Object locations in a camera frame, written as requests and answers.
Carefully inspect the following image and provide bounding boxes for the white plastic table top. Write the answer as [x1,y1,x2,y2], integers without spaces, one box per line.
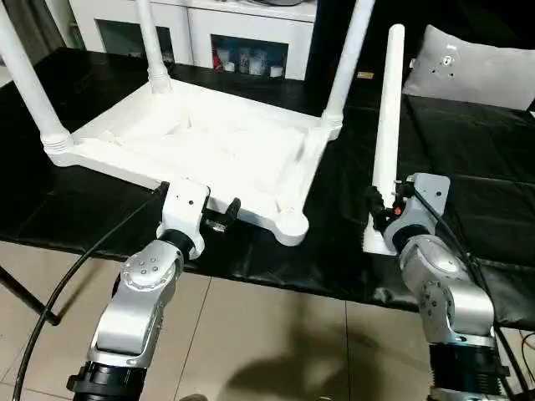
[43,77,342,247]

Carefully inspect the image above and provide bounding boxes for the white plastic table leg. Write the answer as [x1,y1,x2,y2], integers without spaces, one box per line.
[0,0,74,158]
[135,0,173,94]
[320,0,377,141]
[362,23,407,255]

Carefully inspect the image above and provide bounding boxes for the white pillow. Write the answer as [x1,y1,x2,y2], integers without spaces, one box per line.
[401,23,535,112]

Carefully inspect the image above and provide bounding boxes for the black box with gold label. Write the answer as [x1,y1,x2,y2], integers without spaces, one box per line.
[304,0,423,91]

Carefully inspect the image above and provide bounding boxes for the white glass-door cabinet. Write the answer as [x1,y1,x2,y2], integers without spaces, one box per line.
[69,0,317,83]

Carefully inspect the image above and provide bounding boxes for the black metal table leg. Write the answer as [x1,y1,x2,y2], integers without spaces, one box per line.
[0,262,64,327]

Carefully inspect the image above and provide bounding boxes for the grey curtain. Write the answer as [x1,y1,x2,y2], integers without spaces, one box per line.
[12,0,72,55]

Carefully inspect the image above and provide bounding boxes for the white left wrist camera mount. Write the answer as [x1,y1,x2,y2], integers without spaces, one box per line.
[156,178,212,260]

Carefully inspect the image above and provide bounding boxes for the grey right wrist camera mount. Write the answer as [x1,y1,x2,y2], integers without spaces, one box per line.
[382,173,451,251]

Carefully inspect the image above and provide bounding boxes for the grey floor cables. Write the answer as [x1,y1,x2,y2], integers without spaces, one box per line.
[517,329,535,377]

